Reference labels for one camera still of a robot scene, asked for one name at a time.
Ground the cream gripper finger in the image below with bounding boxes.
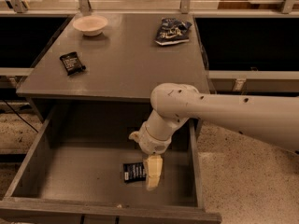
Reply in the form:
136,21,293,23
143,155,163,191
129,131,140,143

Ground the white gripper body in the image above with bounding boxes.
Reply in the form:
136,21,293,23
137,123,171,155

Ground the dark blue rxbar wrapper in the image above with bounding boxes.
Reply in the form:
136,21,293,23
123,162,146,183

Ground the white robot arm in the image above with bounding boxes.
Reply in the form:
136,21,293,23
129,83,299,190

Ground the grey open top drawer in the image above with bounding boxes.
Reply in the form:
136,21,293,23
0,102,221,224

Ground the grey cabinet with counter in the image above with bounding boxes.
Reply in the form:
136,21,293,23
17,13,209,140

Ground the black snack bar wrapper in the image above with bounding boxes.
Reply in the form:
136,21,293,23
60,51,86,76

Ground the blue chip bag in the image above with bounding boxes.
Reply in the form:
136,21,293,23
155,18,192,46

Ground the white ceramic bowl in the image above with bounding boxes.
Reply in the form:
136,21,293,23
73,15,108,36

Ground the black cable on floor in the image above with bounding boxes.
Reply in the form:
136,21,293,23
0,98,39,134

